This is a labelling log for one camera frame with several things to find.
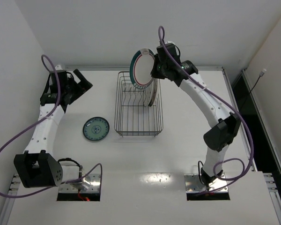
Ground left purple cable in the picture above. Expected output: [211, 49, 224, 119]
[0, 54, 103, 199]

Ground aluminium table frame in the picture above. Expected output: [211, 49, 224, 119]
[0, 66, 281, 225]

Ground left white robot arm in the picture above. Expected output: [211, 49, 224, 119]
[14, 69, 93, 188]

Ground blue floral green plate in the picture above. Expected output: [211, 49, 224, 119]
[82, 117, 110, 142]

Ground green red rimmed plate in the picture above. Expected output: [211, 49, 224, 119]
[148, 79, 159, 107]
[129, 48, 155, 90]

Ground purple cable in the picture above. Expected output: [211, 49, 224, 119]
[158, 25, 254, 196]
[0, 54, 103, 199]

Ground black cable white plug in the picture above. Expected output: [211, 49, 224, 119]
[239, 68, 267, 111]

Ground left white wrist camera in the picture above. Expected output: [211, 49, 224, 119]
[55, 65, 63, 70]

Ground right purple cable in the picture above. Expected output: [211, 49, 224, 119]
[158, 25, 254, 196]

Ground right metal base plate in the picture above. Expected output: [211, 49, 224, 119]
[184, 173, 229, 194]

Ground grey wire dish rack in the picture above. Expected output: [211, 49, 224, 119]
[114, 71, 163, 137]

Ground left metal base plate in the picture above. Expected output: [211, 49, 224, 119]
[59, 174, 101, 194]

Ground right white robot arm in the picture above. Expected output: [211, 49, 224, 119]
[151, 43, 240, 187]

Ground metal base plate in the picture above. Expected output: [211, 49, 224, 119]
[59, 174, 101, 194]
[184, 173, 229, 194]

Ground white plate grey rim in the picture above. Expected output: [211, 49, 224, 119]
[143, 84, 153, 107]

